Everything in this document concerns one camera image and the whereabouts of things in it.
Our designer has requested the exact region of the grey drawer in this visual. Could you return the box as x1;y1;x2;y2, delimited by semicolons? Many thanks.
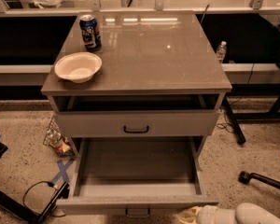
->
57;137;217;217
55;111;219;138

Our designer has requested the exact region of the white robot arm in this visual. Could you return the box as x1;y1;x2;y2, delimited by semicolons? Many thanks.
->
178;203;280;224

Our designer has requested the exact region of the grey drawer cabinet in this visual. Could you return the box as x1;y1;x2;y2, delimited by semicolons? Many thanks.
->
42;11;231;150

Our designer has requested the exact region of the white paper bowl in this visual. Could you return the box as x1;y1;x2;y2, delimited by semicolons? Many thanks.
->
54;52;102;83

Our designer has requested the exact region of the blue soda can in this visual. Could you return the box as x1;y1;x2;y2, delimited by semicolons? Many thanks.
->
79;14;102;51

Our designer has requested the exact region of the clear plastic water bottle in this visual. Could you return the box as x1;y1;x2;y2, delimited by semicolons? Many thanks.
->
216;41;227;63

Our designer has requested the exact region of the blue tape cross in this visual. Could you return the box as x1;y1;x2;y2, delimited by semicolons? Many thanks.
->
51;159;74;184

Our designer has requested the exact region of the black table leg right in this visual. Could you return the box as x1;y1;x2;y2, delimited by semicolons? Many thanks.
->
222;97;245;145

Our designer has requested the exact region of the black office chair leg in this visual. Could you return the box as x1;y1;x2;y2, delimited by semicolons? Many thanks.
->
238;171;280;189

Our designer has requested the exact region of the black stand base left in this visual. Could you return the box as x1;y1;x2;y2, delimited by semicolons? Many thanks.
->
0;181;70;224

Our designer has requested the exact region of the wire basket with snacks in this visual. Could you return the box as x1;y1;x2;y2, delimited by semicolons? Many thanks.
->
43;117;75;157

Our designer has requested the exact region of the black cable on floor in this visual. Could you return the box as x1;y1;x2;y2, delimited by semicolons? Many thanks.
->
21;180;59;210

